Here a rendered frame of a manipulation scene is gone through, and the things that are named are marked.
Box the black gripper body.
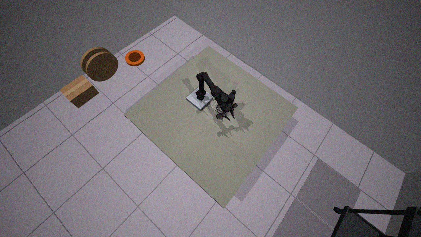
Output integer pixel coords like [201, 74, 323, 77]
[216, 102, 238, 119]

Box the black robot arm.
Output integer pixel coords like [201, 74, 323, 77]
[196, 72, 232, 112]

